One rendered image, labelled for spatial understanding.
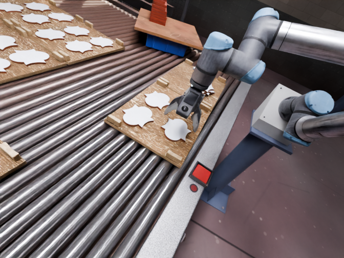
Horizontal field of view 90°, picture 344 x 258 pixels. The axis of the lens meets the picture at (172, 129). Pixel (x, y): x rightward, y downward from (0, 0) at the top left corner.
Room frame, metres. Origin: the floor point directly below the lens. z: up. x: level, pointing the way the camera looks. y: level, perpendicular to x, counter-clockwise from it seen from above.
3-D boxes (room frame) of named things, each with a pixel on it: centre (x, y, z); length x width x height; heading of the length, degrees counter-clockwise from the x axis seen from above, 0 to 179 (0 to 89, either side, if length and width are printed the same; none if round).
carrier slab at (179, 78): (1.02, -0.02, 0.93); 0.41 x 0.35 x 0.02; 171
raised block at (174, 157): (0.39, -0.05, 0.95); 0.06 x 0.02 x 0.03; 81
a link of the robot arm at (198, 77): (0.57, -0.02, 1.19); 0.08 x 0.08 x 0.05
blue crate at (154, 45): (1.43, 0.34, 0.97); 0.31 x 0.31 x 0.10; 20
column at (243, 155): (0.98, -0.59, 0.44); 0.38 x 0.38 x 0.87; 83
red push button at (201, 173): (0.39, -0.17, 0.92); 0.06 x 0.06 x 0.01; 77
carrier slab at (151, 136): (0.60, 0.05, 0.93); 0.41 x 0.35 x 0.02; 171
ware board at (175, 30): (1.50, 0.35, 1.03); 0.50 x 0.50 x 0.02; 20
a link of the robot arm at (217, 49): (0.57, -0.03, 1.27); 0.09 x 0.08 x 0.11; 89
